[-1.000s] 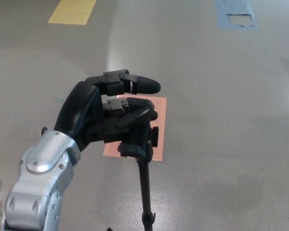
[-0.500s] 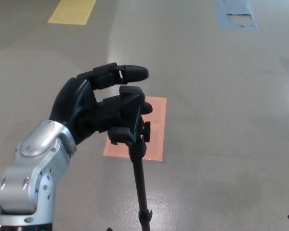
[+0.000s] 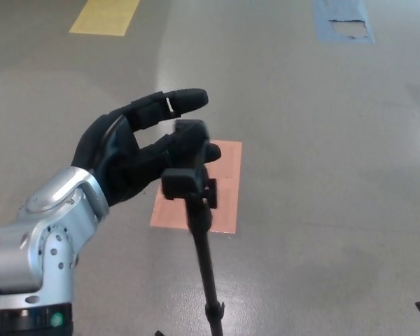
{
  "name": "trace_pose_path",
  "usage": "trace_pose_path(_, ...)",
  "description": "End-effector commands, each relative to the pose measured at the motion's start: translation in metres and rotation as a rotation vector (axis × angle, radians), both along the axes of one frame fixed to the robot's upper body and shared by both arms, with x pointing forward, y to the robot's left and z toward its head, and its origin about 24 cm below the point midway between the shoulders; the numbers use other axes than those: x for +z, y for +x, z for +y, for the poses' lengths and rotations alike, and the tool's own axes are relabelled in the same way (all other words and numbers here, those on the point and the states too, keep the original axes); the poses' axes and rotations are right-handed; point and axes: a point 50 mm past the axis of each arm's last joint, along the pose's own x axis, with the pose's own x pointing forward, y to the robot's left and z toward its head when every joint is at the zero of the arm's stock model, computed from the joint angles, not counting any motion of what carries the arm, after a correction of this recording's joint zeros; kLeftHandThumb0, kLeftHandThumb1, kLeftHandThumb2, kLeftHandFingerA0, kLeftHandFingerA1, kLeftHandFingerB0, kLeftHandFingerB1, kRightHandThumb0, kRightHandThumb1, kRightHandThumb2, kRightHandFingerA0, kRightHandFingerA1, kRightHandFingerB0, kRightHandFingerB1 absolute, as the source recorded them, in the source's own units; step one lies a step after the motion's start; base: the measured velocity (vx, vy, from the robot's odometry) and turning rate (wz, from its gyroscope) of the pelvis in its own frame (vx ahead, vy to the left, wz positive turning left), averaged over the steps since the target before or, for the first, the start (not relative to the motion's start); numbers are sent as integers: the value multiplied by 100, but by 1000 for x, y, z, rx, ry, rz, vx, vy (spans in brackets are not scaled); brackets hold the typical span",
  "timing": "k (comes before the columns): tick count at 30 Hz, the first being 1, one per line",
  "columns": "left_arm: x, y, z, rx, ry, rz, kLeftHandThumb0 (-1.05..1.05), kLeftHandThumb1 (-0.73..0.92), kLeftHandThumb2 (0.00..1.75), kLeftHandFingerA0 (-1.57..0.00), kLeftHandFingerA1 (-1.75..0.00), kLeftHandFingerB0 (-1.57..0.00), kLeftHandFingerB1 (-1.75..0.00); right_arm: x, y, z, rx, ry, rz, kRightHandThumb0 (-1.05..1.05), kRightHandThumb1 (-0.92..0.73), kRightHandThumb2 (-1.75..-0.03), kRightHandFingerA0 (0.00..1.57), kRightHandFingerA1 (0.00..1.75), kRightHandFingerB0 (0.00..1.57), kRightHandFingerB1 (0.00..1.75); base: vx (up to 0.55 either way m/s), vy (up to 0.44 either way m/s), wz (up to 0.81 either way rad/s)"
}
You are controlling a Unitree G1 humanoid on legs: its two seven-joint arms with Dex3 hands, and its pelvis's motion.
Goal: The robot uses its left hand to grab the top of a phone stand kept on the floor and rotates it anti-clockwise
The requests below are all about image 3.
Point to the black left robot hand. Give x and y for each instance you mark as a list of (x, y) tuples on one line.
[(105, 154)]

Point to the black phone stand tripod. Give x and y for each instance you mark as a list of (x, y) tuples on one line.
[(204, 245)]

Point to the pink floor sheet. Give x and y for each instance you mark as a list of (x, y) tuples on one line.
[(227, 196)]

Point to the yellow floor sheet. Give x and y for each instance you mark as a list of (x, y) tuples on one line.
[(103, 15)]

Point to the torn blue floor sheet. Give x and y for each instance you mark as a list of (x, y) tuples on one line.
[(336, 10)]

